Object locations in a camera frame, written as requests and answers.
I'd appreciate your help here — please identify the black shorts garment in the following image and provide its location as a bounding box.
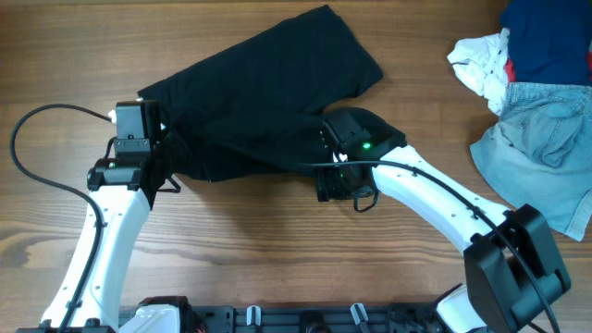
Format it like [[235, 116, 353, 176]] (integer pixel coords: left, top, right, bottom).
[[138, 6, 383, 182]]

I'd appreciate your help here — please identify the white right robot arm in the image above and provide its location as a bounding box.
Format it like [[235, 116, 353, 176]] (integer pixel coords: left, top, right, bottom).
[[314, 108, 571, 332]]

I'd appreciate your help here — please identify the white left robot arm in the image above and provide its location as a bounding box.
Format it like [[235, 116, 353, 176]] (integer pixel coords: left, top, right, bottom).
[[35, 101, 174, 332]]

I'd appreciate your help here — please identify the white printed cloth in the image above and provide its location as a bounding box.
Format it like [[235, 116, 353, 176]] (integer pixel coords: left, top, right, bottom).
[[447, 28, 510, 116]]

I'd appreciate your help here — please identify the light blue denim garment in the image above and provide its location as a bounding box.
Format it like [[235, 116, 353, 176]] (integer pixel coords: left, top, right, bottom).
[[470, 82, 591, 241]]

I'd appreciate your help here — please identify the navy blue garment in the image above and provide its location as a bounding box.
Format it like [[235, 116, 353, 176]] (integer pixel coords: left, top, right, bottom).
[[499, 0, 591, 86]]

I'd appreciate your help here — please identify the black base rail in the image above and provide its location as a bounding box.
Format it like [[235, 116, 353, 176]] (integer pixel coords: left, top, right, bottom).
[[192, 302, 448, 333]]

